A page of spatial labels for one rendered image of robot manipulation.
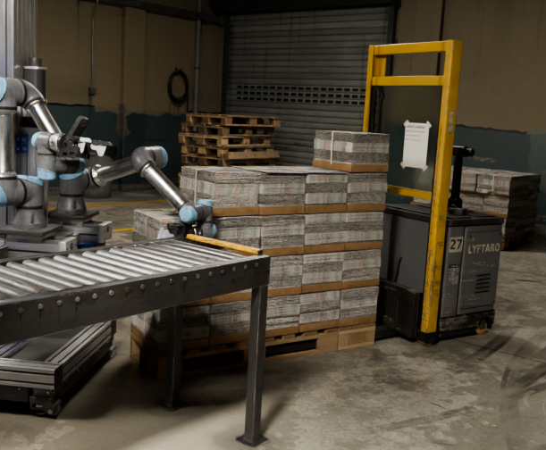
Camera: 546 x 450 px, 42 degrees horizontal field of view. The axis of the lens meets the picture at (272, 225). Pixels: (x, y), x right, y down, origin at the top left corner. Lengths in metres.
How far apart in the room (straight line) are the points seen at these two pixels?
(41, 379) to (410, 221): 2.57
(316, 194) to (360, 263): 0.55
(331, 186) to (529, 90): 6.26
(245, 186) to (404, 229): 1.43
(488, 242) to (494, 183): 3.50
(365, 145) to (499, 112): 6.10
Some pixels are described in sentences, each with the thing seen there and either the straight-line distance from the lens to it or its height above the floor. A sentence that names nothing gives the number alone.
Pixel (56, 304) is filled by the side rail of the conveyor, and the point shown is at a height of 0.77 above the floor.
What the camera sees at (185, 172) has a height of 1.03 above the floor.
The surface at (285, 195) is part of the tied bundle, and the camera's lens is 3.92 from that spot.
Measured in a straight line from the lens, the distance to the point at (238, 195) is 3.78.
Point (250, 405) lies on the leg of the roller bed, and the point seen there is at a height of 0.16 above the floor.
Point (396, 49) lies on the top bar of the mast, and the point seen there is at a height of 1.82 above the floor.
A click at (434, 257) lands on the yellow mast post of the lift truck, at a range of 4.46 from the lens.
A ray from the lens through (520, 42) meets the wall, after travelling 10.21.
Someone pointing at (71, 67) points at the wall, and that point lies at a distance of 11.17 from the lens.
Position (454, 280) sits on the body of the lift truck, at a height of 0.40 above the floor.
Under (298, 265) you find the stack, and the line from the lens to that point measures 4.03.
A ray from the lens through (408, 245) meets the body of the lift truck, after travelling 4.82.
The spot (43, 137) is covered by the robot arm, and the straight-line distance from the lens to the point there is 3.03.
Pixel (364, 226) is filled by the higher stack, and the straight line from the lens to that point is 4.29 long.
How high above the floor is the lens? 1.38
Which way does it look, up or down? 9 degrees down
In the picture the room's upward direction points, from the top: 3 degrees clockwise
